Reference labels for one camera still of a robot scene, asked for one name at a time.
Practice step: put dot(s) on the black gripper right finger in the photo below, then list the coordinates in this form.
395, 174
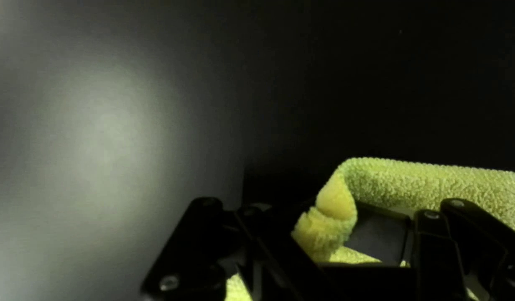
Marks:
468, 251

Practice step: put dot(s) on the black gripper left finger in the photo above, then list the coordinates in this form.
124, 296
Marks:
212, 251

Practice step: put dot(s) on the yellow towel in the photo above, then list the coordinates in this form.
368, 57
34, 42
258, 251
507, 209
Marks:
425, 184

